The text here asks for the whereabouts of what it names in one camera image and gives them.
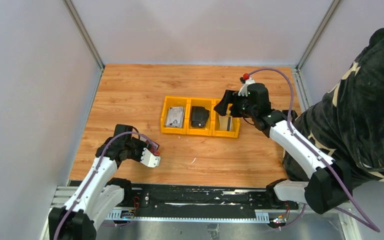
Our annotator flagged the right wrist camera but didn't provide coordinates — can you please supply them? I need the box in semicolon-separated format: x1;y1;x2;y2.
238;73;256;97

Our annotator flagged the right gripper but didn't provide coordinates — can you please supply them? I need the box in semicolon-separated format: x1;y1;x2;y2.
213;90;257;119

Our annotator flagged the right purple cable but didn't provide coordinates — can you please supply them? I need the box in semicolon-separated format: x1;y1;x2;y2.
248;67;381;233

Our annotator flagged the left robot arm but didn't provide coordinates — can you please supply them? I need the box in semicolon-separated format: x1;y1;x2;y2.
48;124;161;240

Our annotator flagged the silver VIP card stack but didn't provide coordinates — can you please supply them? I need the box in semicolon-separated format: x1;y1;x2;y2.
164;106;185;129

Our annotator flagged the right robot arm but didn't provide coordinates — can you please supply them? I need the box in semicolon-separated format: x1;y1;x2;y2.
213;83;352;214

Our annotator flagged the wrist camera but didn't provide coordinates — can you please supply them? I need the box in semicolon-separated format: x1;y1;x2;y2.
238;73;256;97
140;148;161;168

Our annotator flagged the black card holder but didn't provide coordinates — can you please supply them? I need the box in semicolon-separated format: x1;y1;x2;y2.
190;106;210;128

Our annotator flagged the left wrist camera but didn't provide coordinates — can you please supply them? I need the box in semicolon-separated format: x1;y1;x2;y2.
140;148;161;168

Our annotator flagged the middle yellow bin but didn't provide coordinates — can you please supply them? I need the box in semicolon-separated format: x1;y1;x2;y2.
186;97;214;137

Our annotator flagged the person in black fleece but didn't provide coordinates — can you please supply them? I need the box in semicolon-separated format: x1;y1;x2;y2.
294;28;384;188

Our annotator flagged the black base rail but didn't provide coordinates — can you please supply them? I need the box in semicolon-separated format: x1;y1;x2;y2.
122;183;299;220

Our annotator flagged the left yellow bin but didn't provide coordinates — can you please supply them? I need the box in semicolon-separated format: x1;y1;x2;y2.
160;96;190;135

